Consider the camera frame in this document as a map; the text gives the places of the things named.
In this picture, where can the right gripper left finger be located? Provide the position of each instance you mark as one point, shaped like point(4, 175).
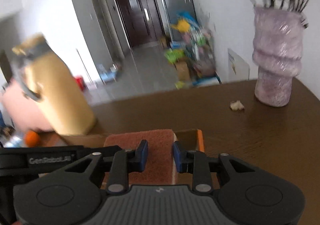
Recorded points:
point(123, 163)

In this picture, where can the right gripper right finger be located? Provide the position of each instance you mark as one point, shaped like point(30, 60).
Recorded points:
point(195, 163)

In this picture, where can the brown scouring sponge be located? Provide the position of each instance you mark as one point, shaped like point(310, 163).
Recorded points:
point(160, 168)

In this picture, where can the red cardboard box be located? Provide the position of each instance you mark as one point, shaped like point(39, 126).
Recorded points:
point(189, 139)

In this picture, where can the orange fruit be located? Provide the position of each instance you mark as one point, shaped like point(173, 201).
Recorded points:
point(31, 139)

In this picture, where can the pink small suitcase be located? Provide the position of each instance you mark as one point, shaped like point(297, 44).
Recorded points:
point(23, 111)

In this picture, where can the small crumpled paper scrap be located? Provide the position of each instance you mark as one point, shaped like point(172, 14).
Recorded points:
point(236, 106)

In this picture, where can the yellow thermos jug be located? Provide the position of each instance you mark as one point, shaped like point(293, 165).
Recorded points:
point(46, 79)

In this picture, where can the colourful clutter pile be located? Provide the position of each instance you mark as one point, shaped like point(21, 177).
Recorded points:
point(192, 57)

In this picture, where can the purple glass vase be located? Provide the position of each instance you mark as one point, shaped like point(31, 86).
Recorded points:
point(277, 51)

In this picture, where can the dark entrance door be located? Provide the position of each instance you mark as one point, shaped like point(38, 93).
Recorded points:
point(142, 21)

